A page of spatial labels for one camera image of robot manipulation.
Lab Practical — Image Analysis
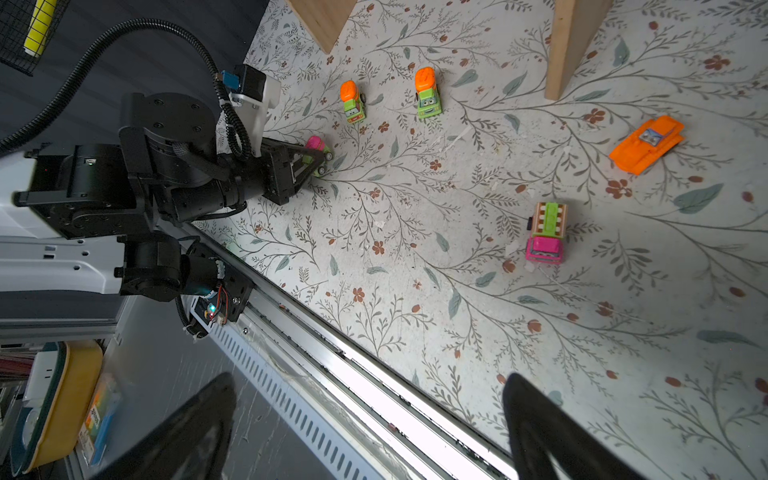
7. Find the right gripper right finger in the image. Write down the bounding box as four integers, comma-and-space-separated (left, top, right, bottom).
502, 373, 642, 479

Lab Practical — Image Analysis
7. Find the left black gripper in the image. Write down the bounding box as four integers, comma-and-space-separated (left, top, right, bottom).
260, 139, 334, 206

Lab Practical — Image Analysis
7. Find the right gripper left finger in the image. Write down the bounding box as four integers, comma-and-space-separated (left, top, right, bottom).
95, 372, 237, 479

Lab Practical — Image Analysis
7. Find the orange green mixer truck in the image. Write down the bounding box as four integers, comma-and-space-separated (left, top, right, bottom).
414, 67, 442, 120
340, 80, 366, 124

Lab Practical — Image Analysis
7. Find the pink green toy truck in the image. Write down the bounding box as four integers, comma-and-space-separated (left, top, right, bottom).
525, 202, 568, 265

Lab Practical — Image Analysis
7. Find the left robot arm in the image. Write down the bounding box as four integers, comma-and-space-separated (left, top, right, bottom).
1, 18, 333, 309

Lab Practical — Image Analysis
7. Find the wooden two-tier shelf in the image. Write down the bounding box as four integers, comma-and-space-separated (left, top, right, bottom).
287, 0, 613, 100

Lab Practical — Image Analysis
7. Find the yellow storage bin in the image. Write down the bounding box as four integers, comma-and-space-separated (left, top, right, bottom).
10, 340, 103, 477

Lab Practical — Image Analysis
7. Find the white vented cover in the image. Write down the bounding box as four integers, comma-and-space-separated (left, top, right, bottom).
209, 324, 382, 479

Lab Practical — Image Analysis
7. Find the orange toy car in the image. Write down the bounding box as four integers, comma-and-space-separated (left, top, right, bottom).
609, 115, 684, 175

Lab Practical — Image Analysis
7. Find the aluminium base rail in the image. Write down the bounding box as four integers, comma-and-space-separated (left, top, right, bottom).
164, 224, 517, 479

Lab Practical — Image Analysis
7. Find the black wire basket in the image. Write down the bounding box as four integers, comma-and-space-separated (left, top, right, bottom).
1, 0, 70, 76

